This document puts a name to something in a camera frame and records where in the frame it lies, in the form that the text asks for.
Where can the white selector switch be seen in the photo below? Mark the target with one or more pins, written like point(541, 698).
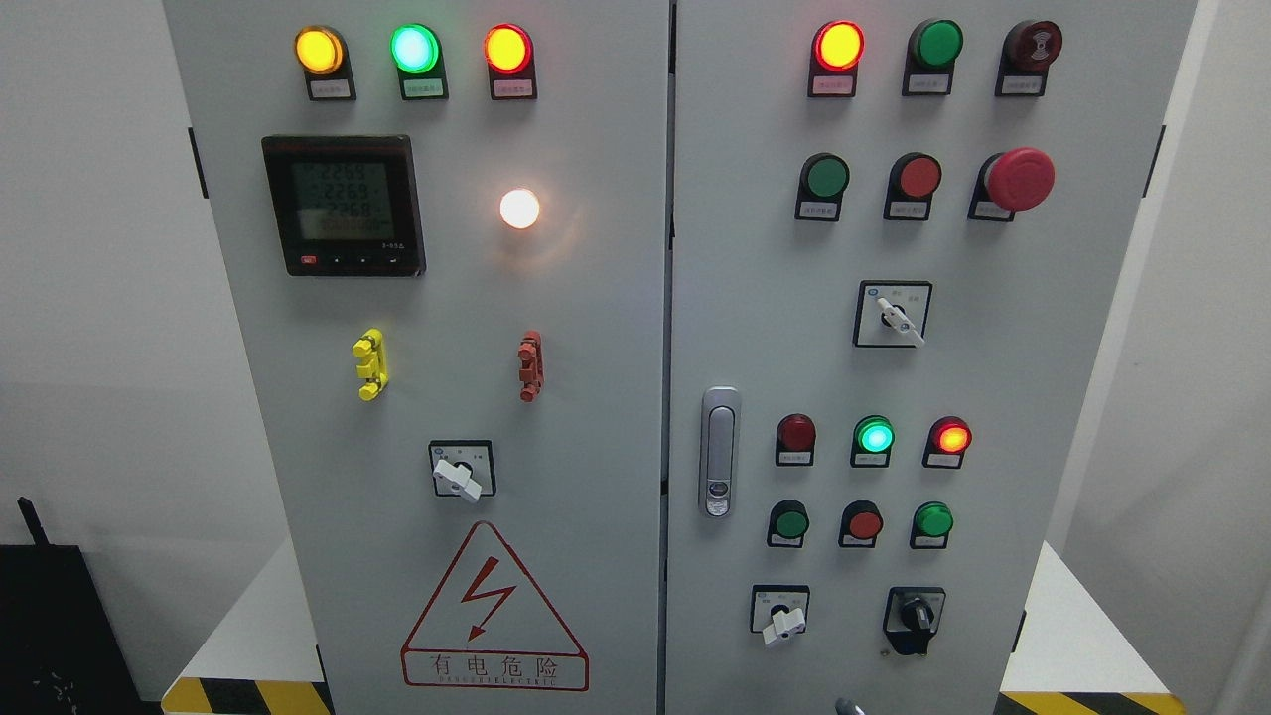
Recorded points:
point(778, 612)
point(892, 314)

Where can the green push button upper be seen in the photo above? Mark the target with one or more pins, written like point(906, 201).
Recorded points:
point(821, 186)

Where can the red emergency stop button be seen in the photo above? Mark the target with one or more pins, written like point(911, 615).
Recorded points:
point(1010, 182)

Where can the white selector switch upper right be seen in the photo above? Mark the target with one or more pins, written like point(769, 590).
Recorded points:
point(892, 314)

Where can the red terminal connector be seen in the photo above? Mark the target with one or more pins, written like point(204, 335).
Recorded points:
point(531, 372)

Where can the white selector switch left door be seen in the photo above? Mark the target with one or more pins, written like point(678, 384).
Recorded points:
point(463, 469)

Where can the red electrical warning sticker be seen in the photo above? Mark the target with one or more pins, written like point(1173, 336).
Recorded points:
point(488, 624)

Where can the yellow indicator light top left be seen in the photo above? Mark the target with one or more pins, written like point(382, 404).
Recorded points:
point(322, 54)

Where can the dark red buzzer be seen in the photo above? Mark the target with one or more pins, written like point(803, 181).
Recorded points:
point(1028, 52)

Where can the red indicator light lower right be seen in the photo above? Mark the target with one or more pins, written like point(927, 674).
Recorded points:
point(946, 444)

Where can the grey electrical control cabinet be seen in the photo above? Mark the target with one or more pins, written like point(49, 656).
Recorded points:
point(665, 145)

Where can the white selector switch lower right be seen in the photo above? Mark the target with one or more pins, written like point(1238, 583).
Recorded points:
point(778, 612)

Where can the black box with antenna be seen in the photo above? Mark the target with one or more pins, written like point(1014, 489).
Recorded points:
point(59, 654)

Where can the yellow terminal connector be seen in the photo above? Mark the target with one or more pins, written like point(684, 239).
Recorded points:
point(371, 364)

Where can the red indicator light lower left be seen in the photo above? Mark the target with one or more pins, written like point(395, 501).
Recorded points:
point(795, 439)

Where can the red push button upper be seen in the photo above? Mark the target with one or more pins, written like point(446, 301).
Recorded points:
point(912, 182)

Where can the red push button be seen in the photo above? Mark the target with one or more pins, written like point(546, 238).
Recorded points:
point(912, 182)
point(861, 523)

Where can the red indicator light right door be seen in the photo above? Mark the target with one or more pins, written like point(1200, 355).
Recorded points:
point(834, 56)

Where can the orange-red indicator light left door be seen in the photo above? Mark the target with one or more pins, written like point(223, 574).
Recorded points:
point(509, 53)

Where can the green push button lower left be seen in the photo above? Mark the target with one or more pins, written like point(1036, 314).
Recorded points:
point(788, 524)

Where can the silver door latch handle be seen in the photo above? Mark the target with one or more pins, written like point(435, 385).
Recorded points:
point(720, 405)

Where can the green push button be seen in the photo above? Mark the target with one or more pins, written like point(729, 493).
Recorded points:
point(788, 524)
point(931, 526)
point(821, 186)

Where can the white platform with hazard stripes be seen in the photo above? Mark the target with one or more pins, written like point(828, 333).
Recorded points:
point(1070, 658)

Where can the black knob selector switch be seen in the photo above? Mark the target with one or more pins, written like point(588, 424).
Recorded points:
point(912, 618)

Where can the black digital power meter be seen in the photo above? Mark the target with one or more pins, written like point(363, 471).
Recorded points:
point(346, 205)

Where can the green push button lower right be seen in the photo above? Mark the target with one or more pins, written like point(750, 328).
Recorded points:
point(931, 526)

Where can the lit green indicator light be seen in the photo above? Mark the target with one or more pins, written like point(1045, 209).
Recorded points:
point(419, 62)

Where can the red push button lower middle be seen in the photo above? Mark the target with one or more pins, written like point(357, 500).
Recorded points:
point(861, 523)

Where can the green indicator light lower middle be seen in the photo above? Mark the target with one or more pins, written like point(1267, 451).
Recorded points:
point(873, 439)

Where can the white lit indicator light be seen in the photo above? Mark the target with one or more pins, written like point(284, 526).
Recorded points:
point(519, 208)

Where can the green indicator light top right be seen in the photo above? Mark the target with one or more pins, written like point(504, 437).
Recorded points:
point(930, 58)

